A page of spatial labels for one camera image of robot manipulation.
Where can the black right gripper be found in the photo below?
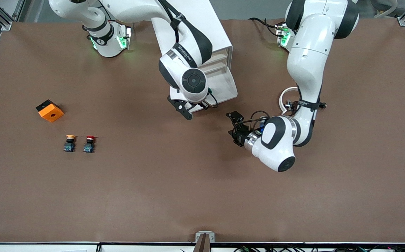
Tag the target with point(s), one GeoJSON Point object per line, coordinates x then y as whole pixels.
{"type": "Point", "coordinates": [203, 105]}

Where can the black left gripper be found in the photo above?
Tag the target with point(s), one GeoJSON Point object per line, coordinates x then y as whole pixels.
{"type": "Point", "coordinates": [239, 135]}

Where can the white plastic drawer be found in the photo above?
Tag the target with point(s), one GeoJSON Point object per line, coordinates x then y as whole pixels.
{"type": "Point", "coordinates": [220, 62]}
{"type": "Point", "coordinates": [221, 53]}
{"type": "Point", "coordinates": [223, 87]}

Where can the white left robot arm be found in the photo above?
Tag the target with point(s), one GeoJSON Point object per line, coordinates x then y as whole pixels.
{"type": "Point", "coordinates": [307, 59]}

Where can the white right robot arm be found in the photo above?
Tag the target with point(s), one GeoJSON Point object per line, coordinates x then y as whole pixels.
{"type": "Point", "coordinates": [174, 63]}

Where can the white drawer cabinet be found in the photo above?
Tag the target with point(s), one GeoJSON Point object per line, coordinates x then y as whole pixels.
{"type": "Point", "coordinates": [220, 31]}

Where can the red push button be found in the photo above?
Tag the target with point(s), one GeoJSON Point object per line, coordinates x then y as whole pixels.
{"type": "Point", "coordinates": [89, 143]}

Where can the yellow push button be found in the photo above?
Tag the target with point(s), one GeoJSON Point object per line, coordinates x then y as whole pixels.
{"type": "Point", "coordinates": [70, 142]}

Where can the chrome valve fitting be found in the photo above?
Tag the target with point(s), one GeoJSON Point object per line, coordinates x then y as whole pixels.
{"type": "Point", "coordinates": [288, 104]}

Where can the orange and black box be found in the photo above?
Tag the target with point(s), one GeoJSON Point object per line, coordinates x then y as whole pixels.
{"type": "Point", "coordinates": [50, 112]}

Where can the metal edge bracket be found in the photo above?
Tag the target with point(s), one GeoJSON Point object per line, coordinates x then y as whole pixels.
{"type": "Point", "coordinates": [204, 236]}

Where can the white table edge rail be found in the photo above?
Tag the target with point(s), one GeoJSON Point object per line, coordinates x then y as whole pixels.
{"type": "Point", "coordinates": [48, 247]}

